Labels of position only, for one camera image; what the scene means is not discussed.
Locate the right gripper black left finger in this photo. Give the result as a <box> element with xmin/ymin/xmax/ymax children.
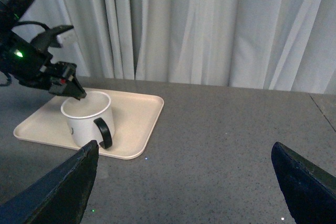
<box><xmin>1</xmin><ymin>140</ymin><xmax>99</xmax><ymax>223</ymax></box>

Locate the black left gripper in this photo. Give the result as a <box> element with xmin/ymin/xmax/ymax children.
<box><xmin>1</xmin><ymin>25</ymin><xmax>87</xmax><ymax>100</ymax></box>

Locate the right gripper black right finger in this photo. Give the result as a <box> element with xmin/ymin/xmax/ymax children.
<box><xmin>271</xmin><ymin>142</ymin><xmax>335</xmax><ymax>223</ymax></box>

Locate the white mug black handle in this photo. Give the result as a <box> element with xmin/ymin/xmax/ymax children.
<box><xmin>61</xmin><ymin>91</ymin><xmax>115</xmax><ymax>149</ymax></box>

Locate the beige rectangular tray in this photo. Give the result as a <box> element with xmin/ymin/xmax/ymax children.
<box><xmin>13</xmin><ymin>90</ymin><xmax>164</xmax><ymax>159</ymax></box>

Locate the grey curtain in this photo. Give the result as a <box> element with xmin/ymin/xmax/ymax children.
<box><xmin>25</xmin><ymin>0</ymin><xmax>335</xmax><ymax>94</ymax></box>

